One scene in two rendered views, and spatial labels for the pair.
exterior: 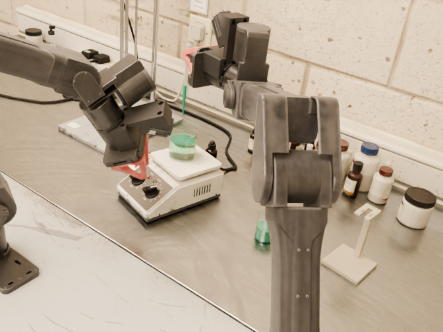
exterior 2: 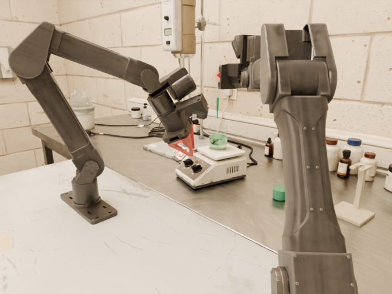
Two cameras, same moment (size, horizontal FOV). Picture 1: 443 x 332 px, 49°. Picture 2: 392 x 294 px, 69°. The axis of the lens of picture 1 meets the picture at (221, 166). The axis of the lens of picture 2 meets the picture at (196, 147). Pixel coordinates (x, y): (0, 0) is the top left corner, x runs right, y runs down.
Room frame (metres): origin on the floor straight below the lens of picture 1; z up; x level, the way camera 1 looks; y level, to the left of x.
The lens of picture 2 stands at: (0.04, -0.04, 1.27)
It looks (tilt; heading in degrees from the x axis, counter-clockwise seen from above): 17 degrees down; 13
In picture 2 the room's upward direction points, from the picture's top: straight up
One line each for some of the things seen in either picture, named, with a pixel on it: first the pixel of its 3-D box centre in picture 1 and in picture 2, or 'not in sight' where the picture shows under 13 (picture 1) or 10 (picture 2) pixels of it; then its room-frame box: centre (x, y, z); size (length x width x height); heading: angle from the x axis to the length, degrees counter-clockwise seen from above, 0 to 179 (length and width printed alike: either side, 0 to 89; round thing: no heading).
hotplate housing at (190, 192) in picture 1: (175, 180); (213, 164); (0.92, 0.10, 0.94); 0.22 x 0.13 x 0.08; 132
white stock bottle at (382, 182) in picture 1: (382, 184); (367, 165); (1.01, -0.38, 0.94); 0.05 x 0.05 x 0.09
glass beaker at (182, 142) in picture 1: (181, 141); (217, 137); (0.94, 0.09, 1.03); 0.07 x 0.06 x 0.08; 131
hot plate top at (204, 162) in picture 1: (185, 160); (220, 150); (0.93, 0.08, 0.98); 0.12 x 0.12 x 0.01; 42
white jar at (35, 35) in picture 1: (33, 38); (136, 112); (1.79, 0.76, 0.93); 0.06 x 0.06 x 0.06
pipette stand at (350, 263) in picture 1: (356, 239); (354, 191); (0.75, -0.27, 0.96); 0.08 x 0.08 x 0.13; 50
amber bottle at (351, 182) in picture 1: (354, 178); (345, 163); (1.01, -0.32, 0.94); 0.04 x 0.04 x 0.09
